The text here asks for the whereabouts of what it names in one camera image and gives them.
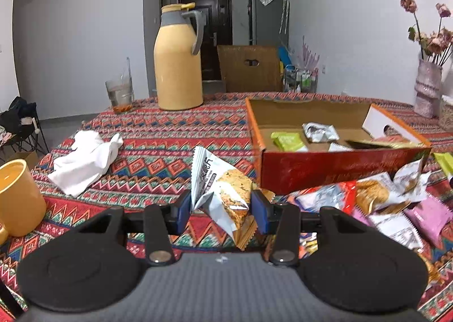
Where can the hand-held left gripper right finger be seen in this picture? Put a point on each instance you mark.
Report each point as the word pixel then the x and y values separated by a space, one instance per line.
pixel 258 208

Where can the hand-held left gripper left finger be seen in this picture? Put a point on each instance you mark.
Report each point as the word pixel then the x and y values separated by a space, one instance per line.
pixel 184 208

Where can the orange snack packet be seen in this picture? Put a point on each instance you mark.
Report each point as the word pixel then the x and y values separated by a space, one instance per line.
pixel 244 237

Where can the white cracker packet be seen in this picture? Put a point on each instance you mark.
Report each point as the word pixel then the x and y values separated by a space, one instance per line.
pixel 226 191

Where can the large red snack bag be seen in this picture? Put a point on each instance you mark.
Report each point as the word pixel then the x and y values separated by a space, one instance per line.
pixel 318 198

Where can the red cardboard box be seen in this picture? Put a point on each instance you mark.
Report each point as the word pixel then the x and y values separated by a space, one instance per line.
pixel 318 169

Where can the lime green packet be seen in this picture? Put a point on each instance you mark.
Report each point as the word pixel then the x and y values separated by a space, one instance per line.
pixel 288 141

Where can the silver packet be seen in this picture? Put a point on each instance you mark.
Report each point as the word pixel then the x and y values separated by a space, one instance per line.
pixel 320 132

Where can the pile of mixed snacks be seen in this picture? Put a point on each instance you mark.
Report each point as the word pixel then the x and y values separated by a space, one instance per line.
pixel 389 198

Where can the gold packet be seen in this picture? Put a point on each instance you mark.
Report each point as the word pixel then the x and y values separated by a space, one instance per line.
pixel 382 144

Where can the crumpled white cloth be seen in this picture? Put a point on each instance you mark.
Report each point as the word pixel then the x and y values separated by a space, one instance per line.
pixel 81 166

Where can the clear drinking glass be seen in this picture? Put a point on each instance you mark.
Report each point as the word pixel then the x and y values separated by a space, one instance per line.
pixel 119 97

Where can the brown cardboard carton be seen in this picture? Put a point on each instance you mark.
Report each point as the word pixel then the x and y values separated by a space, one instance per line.
pixel 244 74

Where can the yellow thermos jug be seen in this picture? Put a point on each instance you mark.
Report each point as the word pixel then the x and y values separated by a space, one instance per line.
pixel 177 70

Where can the white pole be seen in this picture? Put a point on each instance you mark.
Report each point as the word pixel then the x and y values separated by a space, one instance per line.
pixel 128 67

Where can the blue plastic item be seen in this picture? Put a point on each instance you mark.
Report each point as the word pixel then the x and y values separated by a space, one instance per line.
pixel 285 56

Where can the purple dried grass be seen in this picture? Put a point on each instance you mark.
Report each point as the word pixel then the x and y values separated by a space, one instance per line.
pixel 308 54

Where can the yellow mug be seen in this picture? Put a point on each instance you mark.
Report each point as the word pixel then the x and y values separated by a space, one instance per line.
pixel 21 198

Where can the black folding chair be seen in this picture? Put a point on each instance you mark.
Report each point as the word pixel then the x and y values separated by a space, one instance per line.
pixel 19 120

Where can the black door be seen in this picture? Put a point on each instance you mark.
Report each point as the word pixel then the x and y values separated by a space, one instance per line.
pixel 219 24

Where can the grey refrigerator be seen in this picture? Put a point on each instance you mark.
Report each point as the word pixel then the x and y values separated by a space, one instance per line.
pixel 265 21

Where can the folded umbrella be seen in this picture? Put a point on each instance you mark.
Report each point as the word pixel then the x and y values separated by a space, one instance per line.
pixel 284 10

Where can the pink textured vase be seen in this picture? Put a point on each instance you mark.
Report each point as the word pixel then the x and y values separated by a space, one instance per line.
pixel 428 88

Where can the clear jar of grain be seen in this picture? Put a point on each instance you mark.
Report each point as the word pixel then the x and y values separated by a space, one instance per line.
pixel 446 113

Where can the dried pink roses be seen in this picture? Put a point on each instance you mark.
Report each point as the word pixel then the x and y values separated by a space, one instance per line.
pixel 437 40

